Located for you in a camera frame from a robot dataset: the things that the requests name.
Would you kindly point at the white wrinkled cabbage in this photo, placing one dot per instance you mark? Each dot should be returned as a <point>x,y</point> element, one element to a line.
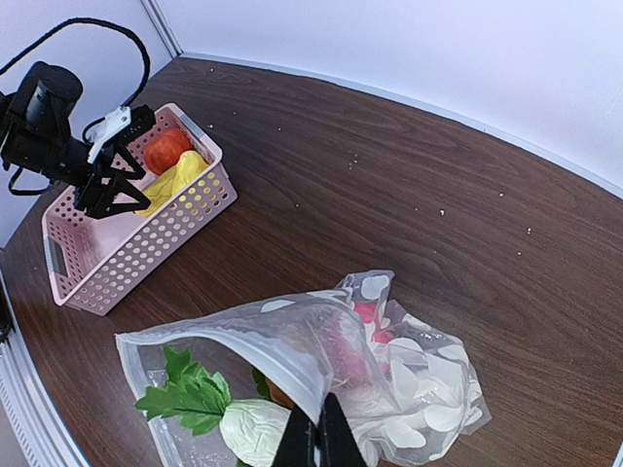
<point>202,402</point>

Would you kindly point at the red apple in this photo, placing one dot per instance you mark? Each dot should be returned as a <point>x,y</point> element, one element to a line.
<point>361,337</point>

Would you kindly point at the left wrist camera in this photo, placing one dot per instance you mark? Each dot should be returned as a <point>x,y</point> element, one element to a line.
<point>121,126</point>

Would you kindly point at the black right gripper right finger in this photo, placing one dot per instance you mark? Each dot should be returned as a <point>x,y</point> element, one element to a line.
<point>337,447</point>

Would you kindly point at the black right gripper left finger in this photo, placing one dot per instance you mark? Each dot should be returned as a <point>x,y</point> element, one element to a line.
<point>297,445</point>

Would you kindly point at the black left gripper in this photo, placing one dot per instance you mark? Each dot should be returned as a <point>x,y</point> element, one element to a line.
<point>102,189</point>

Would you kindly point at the clear zip top bag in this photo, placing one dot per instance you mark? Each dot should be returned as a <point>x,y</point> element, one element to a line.
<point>410,415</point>

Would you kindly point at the aluminium front rail frame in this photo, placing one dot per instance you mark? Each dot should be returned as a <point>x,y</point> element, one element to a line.
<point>41,434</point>

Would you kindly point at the left aluminium corner post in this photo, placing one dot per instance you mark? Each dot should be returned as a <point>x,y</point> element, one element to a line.
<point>165,32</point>

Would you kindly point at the orange pumpkin with leaf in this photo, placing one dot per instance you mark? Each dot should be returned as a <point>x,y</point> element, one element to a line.
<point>164,152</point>

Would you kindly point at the brown potato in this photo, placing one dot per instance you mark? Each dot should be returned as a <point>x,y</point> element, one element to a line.
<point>278,396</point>

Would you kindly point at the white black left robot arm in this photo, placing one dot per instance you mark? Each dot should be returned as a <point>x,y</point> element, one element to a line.
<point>36,135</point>

